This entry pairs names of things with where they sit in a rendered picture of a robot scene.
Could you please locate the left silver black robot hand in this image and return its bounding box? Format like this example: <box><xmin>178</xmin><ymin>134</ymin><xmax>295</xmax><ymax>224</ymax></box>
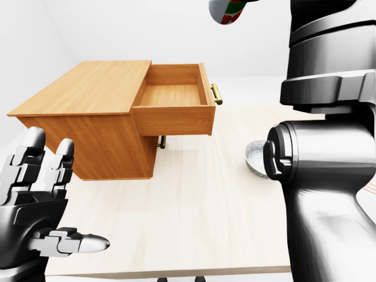
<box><xmin>0</xmin><ymin>126</ymin><xmax>111</xmax><ymax>270</ymax></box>

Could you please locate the white ketchup bottle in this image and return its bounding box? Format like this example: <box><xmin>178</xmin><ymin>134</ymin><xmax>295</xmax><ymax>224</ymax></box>
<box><xmin>208</xmin><ymin>0</ymin><xmax>249</xmax><ymax>26</ymax></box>

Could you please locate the closed wooden drawer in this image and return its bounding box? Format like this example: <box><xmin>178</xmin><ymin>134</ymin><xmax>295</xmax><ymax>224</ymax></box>
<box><xmin>142</xmin><ymin>135</ymin><xmax>162</xmax><ymax>179</ymax></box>

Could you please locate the wooden cabinet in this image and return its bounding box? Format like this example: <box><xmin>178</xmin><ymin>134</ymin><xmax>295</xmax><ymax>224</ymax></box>
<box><xmin>7</xmin><ymin>61</ymin><xmax>162</xmax><ymax>182</ymax></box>

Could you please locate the open wooden drawer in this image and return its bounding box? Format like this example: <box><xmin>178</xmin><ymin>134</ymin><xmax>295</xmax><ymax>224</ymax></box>
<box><xmin>132</xmin><ymin>62</ymin><xmax>217</xmax><ymax>137</ymax></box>

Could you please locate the patterned grey bowl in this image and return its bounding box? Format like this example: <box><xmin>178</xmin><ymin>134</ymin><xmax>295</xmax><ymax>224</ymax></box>
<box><xmin>244</xmin><ymin>140</ymin><xmax>269</xmax><ymax>179</ymax></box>

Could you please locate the white plate with red rings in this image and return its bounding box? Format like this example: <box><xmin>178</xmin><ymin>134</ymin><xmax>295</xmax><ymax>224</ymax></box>
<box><xmin>354</xmin><ymin>175</ymin><xmax>376</xmax><ymax>208</ymax></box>

